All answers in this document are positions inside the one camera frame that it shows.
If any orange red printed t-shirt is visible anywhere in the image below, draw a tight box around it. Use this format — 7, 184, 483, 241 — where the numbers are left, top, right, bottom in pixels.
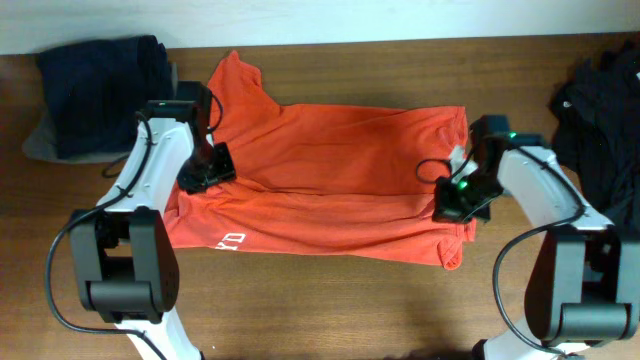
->
164, 53, 475, 270

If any navy blue garment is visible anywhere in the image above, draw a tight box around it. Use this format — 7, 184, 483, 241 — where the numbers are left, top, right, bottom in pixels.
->
36, 35, 174, 160

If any grey garment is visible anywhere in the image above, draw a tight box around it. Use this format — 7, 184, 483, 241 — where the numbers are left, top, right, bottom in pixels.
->
21, 62, 179, 165

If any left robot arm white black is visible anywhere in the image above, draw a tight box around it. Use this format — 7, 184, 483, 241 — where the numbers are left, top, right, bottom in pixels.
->
67, 100, 235, 359

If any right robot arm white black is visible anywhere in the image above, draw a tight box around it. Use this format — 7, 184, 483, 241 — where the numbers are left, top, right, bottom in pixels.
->
433, 132, 639, 359

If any pile of dark clothes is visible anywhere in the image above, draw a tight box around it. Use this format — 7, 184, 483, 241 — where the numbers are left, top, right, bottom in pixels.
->
549, 41, 639, 231

